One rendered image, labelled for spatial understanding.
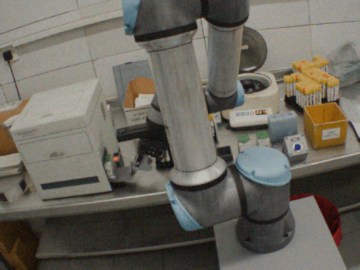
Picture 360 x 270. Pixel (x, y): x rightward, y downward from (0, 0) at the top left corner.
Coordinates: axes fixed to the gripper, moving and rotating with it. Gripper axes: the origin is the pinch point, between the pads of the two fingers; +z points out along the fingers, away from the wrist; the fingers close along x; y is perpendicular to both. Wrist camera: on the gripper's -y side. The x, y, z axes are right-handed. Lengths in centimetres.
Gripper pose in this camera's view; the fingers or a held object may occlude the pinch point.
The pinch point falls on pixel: (133, 169)
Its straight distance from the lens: 117.5
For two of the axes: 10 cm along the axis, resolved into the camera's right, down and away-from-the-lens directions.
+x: -0.4, -5.2, 8.5
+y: 9.4, 2.7, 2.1
